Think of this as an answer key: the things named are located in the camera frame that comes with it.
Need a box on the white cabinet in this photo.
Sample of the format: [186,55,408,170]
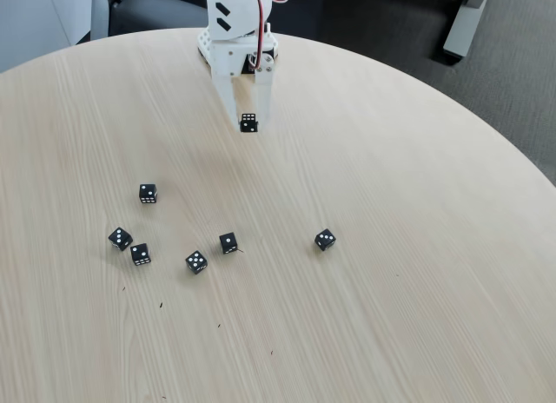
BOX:
[0,0,109,73]

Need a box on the red and black cable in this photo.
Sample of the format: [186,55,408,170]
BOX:
[223,0,293,69]

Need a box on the black dice three pips up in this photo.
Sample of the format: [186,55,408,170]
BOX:
[314,228,337,253]
[107,227,134,253]

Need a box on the black dice one pip up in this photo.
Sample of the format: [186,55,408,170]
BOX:
[218,232,239,255]

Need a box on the black chair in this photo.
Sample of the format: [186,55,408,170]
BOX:
[108,0,209,37]

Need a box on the black dice six pips up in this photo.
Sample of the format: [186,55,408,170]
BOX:
[239,112,261,135]

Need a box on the grey desk leg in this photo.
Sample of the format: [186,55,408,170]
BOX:
[442,0,493,66]

